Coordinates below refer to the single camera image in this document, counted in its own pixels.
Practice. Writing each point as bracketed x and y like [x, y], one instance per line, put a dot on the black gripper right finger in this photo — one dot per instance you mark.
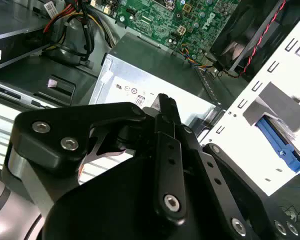
[225, 190]

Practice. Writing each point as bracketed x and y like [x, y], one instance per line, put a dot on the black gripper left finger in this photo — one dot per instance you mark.
[47, 140]

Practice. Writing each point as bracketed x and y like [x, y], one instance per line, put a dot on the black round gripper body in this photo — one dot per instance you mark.
[110, 205]

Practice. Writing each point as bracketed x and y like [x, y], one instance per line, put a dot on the hard disk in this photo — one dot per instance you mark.
[287, 155]

